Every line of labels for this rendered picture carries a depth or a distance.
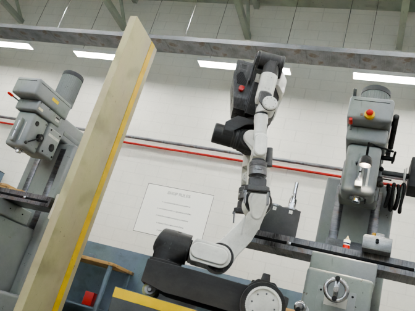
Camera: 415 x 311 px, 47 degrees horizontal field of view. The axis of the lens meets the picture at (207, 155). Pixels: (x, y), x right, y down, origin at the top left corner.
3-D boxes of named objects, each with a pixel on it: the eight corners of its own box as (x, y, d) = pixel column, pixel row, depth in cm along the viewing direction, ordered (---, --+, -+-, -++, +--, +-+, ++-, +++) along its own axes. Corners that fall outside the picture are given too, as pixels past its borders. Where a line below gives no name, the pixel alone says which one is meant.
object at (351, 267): (375, 287, 245) (378, 264, 249) (307, 271, 257) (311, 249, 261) (370, 300, 289) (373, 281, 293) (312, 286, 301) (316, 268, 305)
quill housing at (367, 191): (375, 195, 280) (383, 146, 291) (339, 189, 287) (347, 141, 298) (373, 205, 297) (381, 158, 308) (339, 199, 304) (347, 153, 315)
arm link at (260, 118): (254, 129, 236) (257, 95, 244) (251, 137, 246) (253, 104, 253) (275, 132, 237) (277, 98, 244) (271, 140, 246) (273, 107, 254)
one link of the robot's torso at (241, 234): (199, 259, 232) (254, 182, 247) (197, 264, 251) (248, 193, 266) (225, 278, 230) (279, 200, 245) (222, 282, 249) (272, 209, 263)
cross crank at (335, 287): (347, 304, 215) (351, 278, 219) (320, 298, 219) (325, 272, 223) (347, 308, 229) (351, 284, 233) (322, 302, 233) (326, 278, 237)
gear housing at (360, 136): (386, 144, 287) (389, 129, 290) (344, 139, 295) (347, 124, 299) (383, 166, 317) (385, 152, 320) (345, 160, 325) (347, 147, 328)
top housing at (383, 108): (391, 122, 282) (395, 98, 287) (346, 116, 291) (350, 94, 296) (386, 155, 323) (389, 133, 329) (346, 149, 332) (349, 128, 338)
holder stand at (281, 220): (294, 240, 287) (301, 208, 294) (259, 231, 291) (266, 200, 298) (293, 244, 299) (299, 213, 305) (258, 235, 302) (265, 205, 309)
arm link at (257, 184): (244, 187, 225) (246, 163, 230) (242, 193, 234) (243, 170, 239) (271, 190, 225) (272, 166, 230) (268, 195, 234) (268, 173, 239)
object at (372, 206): (377, 202, 297) (383, 163, 306) (337, 194, 305) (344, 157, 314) (376, 211, 314) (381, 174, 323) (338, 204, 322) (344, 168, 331)
